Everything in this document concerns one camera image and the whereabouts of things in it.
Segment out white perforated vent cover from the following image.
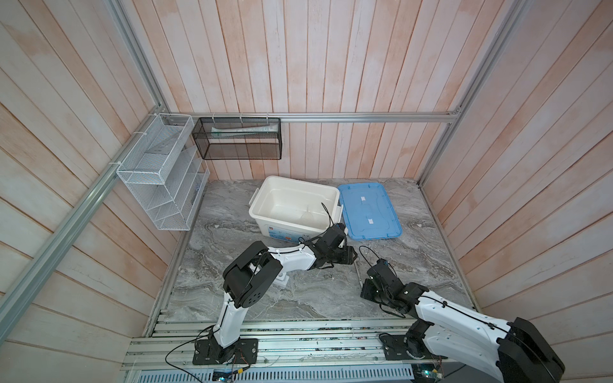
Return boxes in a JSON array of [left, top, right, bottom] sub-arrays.
[[137, 364, 414, 382]]

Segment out white test tube rack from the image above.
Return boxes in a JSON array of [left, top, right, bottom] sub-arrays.
[[273, 273, 289, 288]]

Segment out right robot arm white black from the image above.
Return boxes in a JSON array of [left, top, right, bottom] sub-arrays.
[[361, 259, 566, 382]]

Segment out blue plastic bin lid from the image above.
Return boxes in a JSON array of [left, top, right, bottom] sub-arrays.
[[338, 183, 402, 241]]

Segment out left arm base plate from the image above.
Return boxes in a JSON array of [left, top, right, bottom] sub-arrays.
[[193, 338, 259, 365]]

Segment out aluminium rail base frame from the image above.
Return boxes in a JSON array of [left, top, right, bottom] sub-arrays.
[[121, 318, 413, 371]]

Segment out white plastic storage bin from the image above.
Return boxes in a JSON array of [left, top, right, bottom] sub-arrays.
[[249, 176, 343, 243]]

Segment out black mesh wall basket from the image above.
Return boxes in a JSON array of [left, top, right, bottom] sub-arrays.
[[192, 116, 283, 161]]

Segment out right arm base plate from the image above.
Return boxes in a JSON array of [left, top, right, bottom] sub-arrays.
[[378, 333, 428, 361]]

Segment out white wire mesh shelf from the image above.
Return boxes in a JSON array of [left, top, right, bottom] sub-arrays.
[[117, 113, 210, 231]]

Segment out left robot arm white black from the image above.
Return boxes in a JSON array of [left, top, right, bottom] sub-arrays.
[[211, 223, 357, 349]]

